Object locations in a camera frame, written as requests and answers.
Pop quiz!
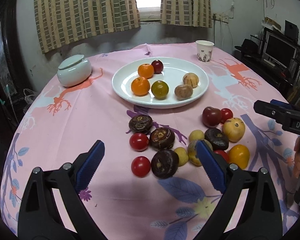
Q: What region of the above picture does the yellow round pepino fruit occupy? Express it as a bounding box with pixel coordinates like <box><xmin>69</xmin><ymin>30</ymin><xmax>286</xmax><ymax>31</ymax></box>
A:
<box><xmin>223</xmin><ymin>118</ymin><xmax>245</xmax><ymax>142</ymax></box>

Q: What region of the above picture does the small red cherry tomato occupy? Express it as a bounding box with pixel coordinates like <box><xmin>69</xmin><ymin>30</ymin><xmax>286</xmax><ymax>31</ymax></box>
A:
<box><xmin>221</xmin><ymin>108</ymin><xmax>234</xmax><ymax>124</ymax></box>

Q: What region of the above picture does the yellow tomato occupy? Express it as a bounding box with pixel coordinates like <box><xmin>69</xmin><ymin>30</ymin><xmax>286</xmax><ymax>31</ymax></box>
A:
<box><xmin>228</xmin><ymin>144</ymin><xmax>250</xmax><ymax>170</ymax></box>

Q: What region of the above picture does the dark water chestnut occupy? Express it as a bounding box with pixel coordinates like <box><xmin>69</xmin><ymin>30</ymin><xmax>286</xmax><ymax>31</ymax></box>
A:
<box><xmin>151</xmin><ymin>150</ymin><xmax>179</xmax><ymax>179</ymax></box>
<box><xmin>205</xmin><ymin>128</ymin><xmax>229</xmax><ymax>151</ymax></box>
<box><xmin>149</xmin><ymin>127</ymin><xmax>175</xmax><ymax>151</ymax></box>
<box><xmin>128</xmin><ymin>114</ymin><xmax>153</xmax><ymax>134</ymax></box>

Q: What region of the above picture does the large dark red plum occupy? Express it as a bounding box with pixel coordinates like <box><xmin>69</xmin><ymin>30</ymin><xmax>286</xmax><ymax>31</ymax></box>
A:
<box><xmin>202</xmin><ymin>107</ymin><xmax>222</xmax><ymax>128</ymax></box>

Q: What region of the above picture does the large yellow purple pepino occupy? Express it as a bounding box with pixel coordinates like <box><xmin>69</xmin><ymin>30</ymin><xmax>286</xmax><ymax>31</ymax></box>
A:
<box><xmin>187</xmin><ymin>140</ymin><xmax>202</xmax><ymax>166</ymax></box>

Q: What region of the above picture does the small brown speckled fruit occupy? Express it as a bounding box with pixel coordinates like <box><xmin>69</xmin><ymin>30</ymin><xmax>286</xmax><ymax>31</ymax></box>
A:
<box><xmin>174</xmin><ymin>85</ymin><xmax>193</xmax><ymax>100</ymax></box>

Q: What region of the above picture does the yellow-green orange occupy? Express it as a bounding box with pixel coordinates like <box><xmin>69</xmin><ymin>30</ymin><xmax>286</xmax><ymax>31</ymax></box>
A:
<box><xmin>151</xmin><ymin>80</ymin><xmax>169</xmax><ymax>100</ymax></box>

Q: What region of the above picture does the dark red small plum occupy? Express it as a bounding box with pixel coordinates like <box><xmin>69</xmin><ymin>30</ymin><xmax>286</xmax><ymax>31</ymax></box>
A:
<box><xmin>151</xmin><ymin>60</ymin><xmax>164</xmax><ymax>74</ymax></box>

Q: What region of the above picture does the orange tangerine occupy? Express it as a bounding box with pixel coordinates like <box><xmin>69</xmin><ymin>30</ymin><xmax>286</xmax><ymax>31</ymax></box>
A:
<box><xmin>138</xmin><ymin>63</ymin><xmax>154</xmax><ymax>79</ymax></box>

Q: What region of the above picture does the orange mandarin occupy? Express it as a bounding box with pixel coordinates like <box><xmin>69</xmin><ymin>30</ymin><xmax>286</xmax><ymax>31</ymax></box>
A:
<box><xmin>130</xmin><ymin>77</ymin><xmax>150</xmax><ymax>96</ymax></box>

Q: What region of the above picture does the person's right hand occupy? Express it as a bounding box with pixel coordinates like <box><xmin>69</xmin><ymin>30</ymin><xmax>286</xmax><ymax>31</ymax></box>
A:
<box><xmin>293</xmin><ymin>137</ymin><xmax>300</xmax><ymax>178</ymax></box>

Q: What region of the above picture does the black monitor on shelf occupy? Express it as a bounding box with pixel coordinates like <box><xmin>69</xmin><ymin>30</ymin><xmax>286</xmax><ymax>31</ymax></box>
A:
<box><xmin>263</xmin><ymin>34</ymin><xmax>296</xmax><ymax>68</ymax></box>

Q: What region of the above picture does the small yellow longan upper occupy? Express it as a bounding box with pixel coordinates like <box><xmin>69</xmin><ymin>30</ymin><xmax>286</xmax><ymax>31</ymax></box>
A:
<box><xmin>189</xmin><ymin>129</ymin><xmax>205</xmax><ymax>142</ymax></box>

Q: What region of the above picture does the small yellow longan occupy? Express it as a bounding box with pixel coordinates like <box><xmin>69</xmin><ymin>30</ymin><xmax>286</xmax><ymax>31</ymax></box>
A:
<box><xmin>189</xmin><ymin>129</ymin><xmax>205</xmax><ymax>142</ymax></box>
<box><xmin>174</xmin><ymin>147</ymin><xmax>189</xmax><ymax>166</ymax></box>

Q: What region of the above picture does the striped tan melon fruit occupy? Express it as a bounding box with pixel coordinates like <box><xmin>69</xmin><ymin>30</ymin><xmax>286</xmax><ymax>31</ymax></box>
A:
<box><xmin>183</xmin><ymin>73</ymin><xmax>199</xmax><ymax>88</ymax></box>

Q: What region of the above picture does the patterned paper cup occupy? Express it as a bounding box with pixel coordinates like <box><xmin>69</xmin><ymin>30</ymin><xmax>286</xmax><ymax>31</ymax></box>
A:
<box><xmin>196</xmin><ymin>40</ymin><xmax>215</xmax><ymax>62</ymax></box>

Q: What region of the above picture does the small yellow longan left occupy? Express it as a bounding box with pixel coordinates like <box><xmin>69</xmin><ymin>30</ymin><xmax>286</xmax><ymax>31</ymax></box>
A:
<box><xmin>174</xmin><ymin>147</ymin><xmax>189</xmax><ymax>166</ymax></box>

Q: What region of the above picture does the pink printed tablecloth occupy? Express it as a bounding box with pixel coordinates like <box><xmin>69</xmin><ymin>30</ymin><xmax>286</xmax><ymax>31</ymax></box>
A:
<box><xmin>0</xmin><ymin>43</ymin><xmax>299</xmax><ymax>239</ymax></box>

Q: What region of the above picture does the right checked curtain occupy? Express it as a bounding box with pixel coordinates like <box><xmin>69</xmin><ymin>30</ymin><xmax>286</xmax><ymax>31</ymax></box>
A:
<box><xmin>160</xmin><ymin>0</ymin><xmax>212</xmax><ymax>28</ymax></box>

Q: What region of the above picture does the checked curtain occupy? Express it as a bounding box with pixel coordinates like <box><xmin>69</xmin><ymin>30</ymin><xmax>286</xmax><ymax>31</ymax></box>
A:
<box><xmin>160</xmin><ymin>0</ymin><xmax>212</xmax><ymax>28</ymax></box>
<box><xmin>34</xmin><ymin>0</ymin><xmax>140</xmax><ymax>54</ymax></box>

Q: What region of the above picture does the white lidded ceramic jar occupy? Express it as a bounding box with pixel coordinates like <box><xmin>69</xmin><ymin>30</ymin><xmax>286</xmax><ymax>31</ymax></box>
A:
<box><xmin>57</xmin><ymin>54</ymin><xmax>92</xmax><ymax>87</ymax></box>

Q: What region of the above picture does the left checked curtain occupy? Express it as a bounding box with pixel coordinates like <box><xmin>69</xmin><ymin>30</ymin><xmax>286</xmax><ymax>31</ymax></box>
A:
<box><xmin>34</xmin><ymin>0</ymin><xmax>140</xmax><ymax>54</ymax></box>

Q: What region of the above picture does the wall power socket strip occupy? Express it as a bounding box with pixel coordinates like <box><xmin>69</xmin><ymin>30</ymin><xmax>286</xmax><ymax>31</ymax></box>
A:
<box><xmin>212</xmin><ymin>14</ymin><xmax>229</xmax><ymax>23</ymax></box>

